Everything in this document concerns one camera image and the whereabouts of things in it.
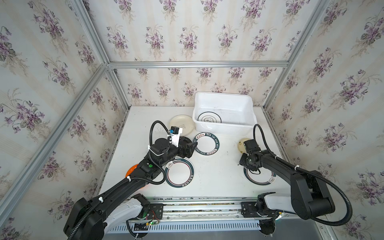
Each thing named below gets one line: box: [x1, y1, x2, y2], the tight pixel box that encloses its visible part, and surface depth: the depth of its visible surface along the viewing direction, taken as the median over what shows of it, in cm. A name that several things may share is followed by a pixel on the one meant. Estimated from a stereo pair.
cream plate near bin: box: [169, 114, 196, 137], surface depth 110 cm
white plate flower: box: [197, 111, 222, 123], surface depth 114 cm
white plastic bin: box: [192, 91, 258, 135], surface depth 116 cm
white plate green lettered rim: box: [193, 132, 220, 156], surface depth 100 cm
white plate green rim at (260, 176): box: [243, 166, 277, 185], surface depth 82 cm
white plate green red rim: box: [164, 158, 195, 189], surface depth 88 cm
